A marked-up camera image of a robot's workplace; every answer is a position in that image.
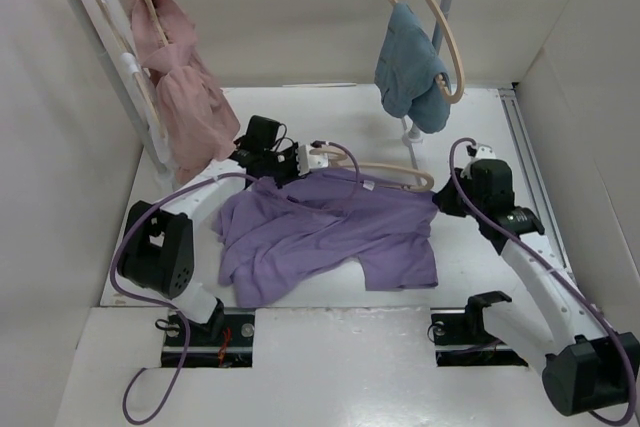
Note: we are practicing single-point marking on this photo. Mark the aluminium rail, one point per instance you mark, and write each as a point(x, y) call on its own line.
point(531, 171)

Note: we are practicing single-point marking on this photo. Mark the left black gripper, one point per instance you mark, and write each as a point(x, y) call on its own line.
point(292, 152)

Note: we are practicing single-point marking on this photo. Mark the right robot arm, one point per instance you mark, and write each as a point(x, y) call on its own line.
point(584, 364)

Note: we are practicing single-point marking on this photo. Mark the purple t shirt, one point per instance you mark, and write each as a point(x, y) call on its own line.
point(274, 239)

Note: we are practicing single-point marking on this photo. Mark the blue garment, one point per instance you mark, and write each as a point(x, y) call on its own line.
point(406, 73)

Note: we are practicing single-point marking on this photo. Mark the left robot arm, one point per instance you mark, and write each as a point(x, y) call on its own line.
point(157, 252)

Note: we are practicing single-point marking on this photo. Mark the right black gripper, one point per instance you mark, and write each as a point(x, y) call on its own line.
point(447, 202)

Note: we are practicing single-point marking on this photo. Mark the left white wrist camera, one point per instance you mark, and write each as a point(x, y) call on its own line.
point(308, 160)

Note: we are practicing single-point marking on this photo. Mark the pink dress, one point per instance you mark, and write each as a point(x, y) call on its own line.
point(200, 123)

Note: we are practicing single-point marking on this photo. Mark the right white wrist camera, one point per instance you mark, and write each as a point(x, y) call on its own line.
point(478, 151)

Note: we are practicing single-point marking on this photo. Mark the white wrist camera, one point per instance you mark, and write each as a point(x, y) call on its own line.
point(478, 151)
point(308, 160)

